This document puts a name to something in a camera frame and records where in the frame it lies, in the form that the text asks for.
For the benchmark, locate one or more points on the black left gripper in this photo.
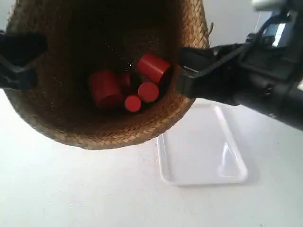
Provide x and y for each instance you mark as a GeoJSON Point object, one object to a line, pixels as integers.
{"type": "Point", "coordinates": [19, 49]}

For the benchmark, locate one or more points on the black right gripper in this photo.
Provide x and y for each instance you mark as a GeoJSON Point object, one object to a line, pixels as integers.
{"type": "Point", "coordinates": [261, 78]}

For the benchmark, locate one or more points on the brown woven wicker basket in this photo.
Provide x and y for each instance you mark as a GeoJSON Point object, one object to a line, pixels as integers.
{"type": "Point", "coordinates": [88, 35]}

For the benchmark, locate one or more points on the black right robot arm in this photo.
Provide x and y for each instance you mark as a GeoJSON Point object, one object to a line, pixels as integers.
{"type": "Point", "coordinates": [280, 30]}

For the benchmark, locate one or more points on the tilted red cylinder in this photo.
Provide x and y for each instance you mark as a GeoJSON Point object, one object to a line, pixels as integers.
{"type": "Point", "coordinates": [153, 67]}

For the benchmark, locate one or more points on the medium red cylinder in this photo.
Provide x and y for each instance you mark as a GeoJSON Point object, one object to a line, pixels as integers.
{"type": "Point", "coordinates": [148, 92]}

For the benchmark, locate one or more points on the small red cylinder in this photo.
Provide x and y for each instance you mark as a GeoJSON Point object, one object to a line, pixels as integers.
{"type": "Point", "coordinates": [133, 103]}

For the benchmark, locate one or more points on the large red cylinder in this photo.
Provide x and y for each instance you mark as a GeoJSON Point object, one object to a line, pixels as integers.
{"type": "Point", "coordinates": [105, 89]}

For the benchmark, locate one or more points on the white rectangular plastic tray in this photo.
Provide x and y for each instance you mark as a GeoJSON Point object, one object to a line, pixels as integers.
{"type": "Point", "coordinates": [200, 149]}

